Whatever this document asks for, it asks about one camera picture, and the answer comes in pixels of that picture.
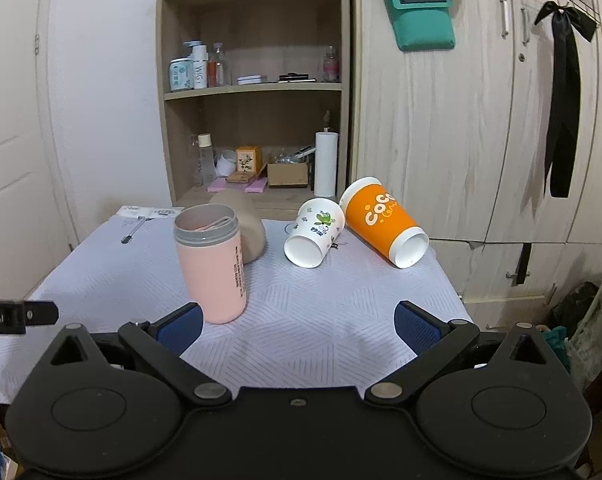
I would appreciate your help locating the white flat tin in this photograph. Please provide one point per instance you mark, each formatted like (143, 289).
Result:
(251, 79)

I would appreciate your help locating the white printed paper cup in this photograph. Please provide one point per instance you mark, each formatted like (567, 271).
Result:
(311, 235)

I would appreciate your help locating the orange paper cup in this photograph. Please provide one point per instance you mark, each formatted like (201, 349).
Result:
(381, 220)

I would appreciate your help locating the black pen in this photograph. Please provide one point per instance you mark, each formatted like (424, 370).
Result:
(131, 232)

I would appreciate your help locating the beige rounded bowl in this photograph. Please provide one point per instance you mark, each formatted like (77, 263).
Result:
(251, 235)

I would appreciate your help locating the brown cardboard box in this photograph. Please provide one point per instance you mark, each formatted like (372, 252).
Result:
(287, 175)

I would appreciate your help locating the pink cup with grey rim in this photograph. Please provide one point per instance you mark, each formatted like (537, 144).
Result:
(211, 270)

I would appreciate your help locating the white door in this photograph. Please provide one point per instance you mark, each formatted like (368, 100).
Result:
(11, 110)

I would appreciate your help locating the white jar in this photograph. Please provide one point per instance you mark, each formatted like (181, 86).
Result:
(226, 164)

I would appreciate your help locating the black ribbon bow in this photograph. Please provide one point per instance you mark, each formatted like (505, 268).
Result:
(563, 110)

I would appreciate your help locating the white pump bottle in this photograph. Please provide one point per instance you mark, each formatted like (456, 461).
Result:
(200, 67)

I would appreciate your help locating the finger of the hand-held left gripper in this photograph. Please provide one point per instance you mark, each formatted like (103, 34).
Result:
(41, 313)

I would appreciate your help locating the clear bottle beige cap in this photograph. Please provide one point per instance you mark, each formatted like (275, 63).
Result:
(206, 160)

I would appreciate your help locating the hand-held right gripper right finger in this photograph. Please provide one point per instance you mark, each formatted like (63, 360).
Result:
(417, 329)

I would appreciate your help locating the green fabric pouch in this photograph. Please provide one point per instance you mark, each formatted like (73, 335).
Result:
(423, 22)

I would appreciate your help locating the yellow flower box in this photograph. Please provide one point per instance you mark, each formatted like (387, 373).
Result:
(248, 160)

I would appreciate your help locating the white paper sheets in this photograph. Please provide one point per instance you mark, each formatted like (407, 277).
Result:
(151, 212)

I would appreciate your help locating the light blue jar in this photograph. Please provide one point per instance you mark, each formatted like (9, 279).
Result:
(181, 76)

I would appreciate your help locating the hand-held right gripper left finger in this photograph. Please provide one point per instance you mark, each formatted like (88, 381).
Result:
(183, 329)

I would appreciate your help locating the dark bag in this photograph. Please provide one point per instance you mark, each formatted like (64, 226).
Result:
(576, 307)

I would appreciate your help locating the pink pad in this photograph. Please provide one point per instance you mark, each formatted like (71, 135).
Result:
(216, 186)
(256, 187)

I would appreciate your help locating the white patterned tablecloth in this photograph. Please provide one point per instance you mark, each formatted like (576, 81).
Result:
(306, 300)

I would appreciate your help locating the white paper towel roll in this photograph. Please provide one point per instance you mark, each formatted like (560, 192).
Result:
(326, 165)

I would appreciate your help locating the light wood wardrobe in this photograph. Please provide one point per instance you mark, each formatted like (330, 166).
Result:
(456, 135)

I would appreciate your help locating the orange liquid bottle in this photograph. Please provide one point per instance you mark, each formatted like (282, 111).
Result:
(216, 70)

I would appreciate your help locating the black flat case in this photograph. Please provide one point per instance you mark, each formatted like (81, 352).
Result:
(297, 78)

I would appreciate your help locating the wooden shelf unit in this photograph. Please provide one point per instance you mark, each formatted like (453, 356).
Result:
(253, 25)

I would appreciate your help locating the pink clear bottle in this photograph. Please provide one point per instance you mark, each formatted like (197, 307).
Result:
(330, 67)

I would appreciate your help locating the white plastic bag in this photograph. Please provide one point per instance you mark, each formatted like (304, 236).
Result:
(601, 320)

